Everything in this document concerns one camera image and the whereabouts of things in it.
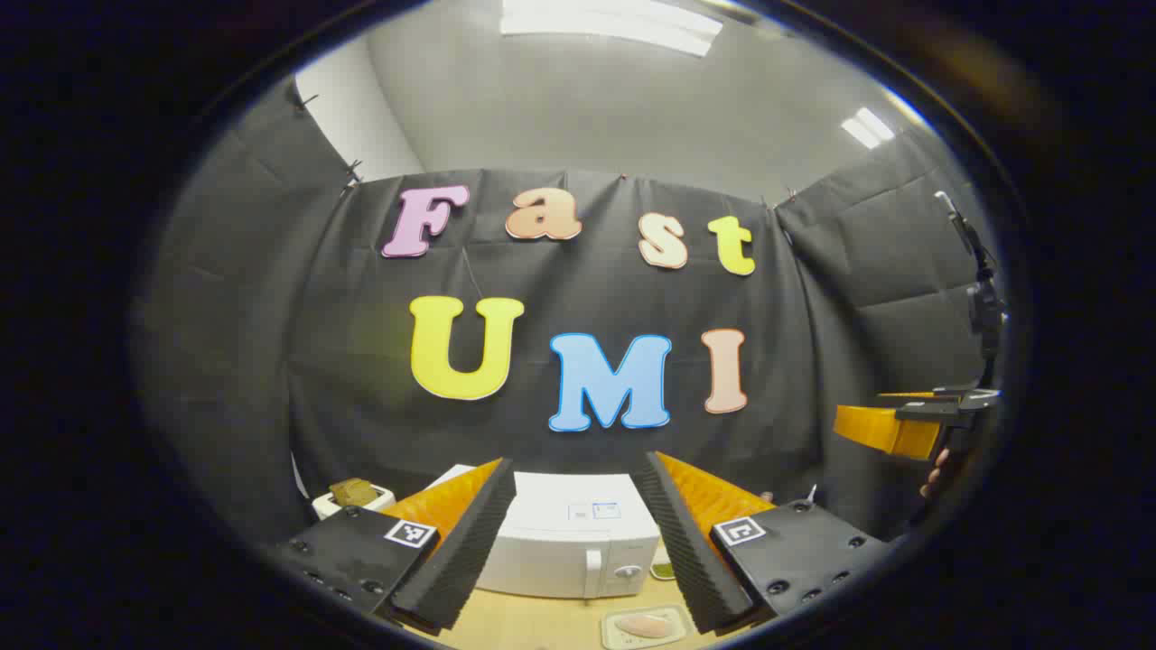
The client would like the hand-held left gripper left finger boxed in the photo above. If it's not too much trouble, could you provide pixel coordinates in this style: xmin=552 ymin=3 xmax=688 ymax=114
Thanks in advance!
xmin=275 ymin=458 xmax=517 ymax=633

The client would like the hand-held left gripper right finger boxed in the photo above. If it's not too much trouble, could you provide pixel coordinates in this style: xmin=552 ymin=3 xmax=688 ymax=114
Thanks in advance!
xmin=643 ymin=451 xmax=890 ymax=635

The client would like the pink bread roll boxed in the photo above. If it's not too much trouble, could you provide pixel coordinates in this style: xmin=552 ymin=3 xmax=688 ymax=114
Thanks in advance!
xmin=614 ymin=614 xmax=675 ymax=640

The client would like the white microwave oven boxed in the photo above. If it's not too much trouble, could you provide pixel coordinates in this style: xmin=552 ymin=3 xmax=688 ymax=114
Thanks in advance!
xmin=424 ymin=464 xmax=665 ymax=599

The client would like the pale green square plate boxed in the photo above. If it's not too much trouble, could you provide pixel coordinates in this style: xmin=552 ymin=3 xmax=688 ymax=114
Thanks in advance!
xmin=601 ymin=605 xmax=696 ymax=650

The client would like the white toaster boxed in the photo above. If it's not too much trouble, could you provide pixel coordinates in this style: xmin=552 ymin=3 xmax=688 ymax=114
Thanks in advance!
xmin=312 ymin=483 xmax=396 ymax=522

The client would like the small ceiling light panel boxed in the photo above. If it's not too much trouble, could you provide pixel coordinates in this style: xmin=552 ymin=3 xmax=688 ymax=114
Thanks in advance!
xmin=840 ymin=107 xmax=896 ymax=150

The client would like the black backdrop cloth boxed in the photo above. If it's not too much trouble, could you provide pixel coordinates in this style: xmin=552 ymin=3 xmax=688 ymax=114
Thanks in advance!
xmin=135 ymin=77 xmax=1003 ymax=552

